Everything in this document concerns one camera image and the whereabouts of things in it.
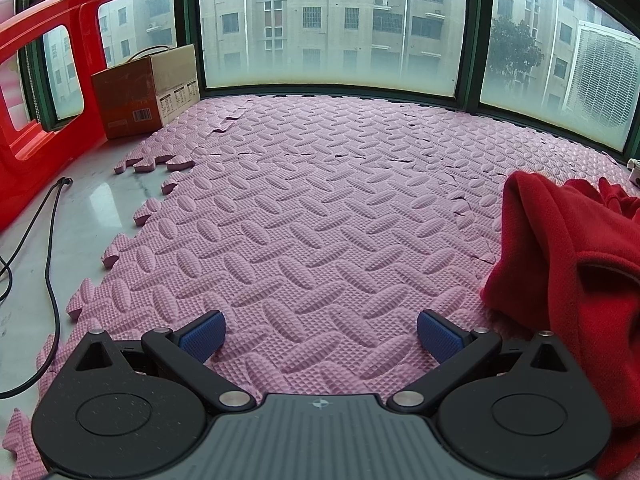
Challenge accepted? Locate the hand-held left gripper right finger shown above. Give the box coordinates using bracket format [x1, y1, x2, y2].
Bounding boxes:
[386, 309, 576, 413]

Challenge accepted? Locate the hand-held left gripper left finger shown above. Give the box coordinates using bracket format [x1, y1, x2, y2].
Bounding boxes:
[65, 309, 256, 413]

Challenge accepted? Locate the red sweater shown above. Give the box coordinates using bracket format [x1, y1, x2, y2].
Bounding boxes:
[481, 170, 640, 480]

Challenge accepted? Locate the pink foam puzzle mat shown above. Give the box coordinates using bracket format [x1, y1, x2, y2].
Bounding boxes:
[0, 95, 640, 480]

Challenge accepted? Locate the brown cardboard box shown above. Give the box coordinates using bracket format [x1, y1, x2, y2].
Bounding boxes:
[91, 44, 202, 140]

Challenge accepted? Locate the red plastic chair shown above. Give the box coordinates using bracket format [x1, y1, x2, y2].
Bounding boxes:
[0, 0, 123, 233]

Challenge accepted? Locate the green tree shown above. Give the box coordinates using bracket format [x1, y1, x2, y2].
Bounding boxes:
[487, 15, 544, 87]

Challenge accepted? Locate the white outdoor air conditioner unit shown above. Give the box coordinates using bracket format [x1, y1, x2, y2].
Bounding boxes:
[561, 20, 640, 134]

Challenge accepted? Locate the grey apartment building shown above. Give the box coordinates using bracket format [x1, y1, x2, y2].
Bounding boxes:
[47, 0, 581, 111]

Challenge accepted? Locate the black cable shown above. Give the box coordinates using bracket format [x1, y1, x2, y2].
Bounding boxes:
[0, 176, 74, 399]

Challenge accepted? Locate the dark green window frame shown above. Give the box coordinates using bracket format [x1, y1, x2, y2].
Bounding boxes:
[15, 0, 640, 161]

